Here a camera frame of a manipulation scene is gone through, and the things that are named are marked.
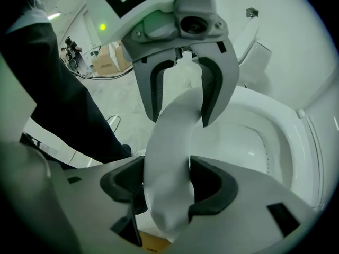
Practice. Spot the small dark wall bracket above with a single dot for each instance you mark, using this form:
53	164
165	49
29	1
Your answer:
251	12

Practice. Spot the white smart toilet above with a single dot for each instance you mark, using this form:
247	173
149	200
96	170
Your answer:
251	141

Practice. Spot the light blue shirt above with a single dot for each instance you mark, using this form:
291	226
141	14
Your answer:
29	12

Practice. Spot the open cardboard box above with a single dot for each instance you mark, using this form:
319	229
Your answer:
104	62

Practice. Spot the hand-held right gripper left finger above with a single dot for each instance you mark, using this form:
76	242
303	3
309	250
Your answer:
119	181

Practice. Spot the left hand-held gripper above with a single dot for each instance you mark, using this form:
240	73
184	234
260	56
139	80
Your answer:
159	28

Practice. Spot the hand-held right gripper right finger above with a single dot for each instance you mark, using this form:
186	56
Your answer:
217	189

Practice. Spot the white toilet with seat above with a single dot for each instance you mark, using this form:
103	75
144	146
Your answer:
254	54

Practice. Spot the black trousers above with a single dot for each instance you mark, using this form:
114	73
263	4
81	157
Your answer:
66	102

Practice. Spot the large printed cardboard box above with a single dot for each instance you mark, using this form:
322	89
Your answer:
153	243

